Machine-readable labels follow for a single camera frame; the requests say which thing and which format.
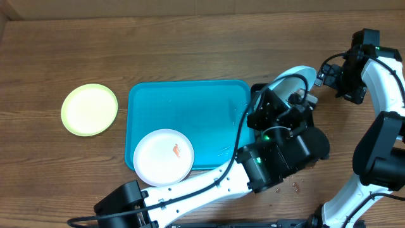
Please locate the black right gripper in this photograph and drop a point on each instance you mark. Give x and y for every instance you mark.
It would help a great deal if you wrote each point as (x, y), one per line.
(357, 96)

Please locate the white pink plate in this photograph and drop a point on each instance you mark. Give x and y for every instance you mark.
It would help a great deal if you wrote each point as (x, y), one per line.
(163, 157)

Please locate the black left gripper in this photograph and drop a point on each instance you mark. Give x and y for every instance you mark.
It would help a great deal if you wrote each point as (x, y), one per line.
(270, 106)

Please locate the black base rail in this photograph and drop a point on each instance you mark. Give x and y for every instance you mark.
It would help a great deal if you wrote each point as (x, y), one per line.
(284, 223)

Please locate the teal plastic tray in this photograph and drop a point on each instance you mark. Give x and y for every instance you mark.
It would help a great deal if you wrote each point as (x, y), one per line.
(207, 112)

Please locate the light blue plate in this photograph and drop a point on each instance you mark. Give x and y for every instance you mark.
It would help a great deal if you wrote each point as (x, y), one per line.
(285, 87)

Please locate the black water tray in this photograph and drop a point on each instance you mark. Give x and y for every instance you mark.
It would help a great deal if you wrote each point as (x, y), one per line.
(255, 94)

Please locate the yellow plate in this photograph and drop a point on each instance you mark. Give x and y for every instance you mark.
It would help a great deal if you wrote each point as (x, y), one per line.
(89, 110)

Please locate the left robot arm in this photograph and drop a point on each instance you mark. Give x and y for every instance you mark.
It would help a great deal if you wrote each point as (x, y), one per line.
(290, 142)

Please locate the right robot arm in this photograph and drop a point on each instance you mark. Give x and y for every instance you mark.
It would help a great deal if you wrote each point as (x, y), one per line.
(377, 164)

